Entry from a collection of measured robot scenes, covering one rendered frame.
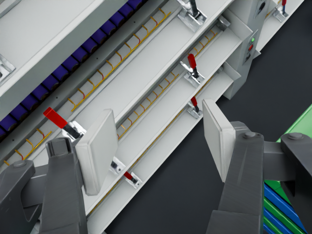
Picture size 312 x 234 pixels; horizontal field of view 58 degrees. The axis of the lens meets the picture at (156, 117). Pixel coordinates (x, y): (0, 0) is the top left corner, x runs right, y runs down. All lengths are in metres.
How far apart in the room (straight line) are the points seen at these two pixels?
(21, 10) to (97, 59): 0.17
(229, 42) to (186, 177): 0.45
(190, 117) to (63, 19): 0.61
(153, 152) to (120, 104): 0.39
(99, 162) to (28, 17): 0.17
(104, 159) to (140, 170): 0.64
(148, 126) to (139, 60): 0.21
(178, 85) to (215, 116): 0.50
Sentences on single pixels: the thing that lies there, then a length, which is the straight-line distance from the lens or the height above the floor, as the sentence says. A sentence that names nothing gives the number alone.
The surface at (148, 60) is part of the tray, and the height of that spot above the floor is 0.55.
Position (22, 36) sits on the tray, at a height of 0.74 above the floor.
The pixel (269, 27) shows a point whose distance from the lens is 1.02.
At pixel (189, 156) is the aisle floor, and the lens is 0.96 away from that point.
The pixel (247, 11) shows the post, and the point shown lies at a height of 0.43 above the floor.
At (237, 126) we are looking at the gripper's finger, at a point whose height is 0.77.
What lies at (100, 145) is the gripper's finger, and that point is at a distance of 0.17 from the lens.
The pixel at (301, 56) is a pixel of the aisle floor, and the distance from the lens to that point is 1.17.
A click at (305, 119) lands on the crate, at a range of 0.50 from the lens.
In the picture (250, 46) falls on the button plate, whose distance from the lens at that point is 0.82.
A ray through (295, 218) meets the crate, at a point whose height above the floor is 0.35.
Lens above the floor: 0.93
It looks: 66 degrees down
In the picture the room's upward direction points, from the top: 21 degrees counter-clockwise
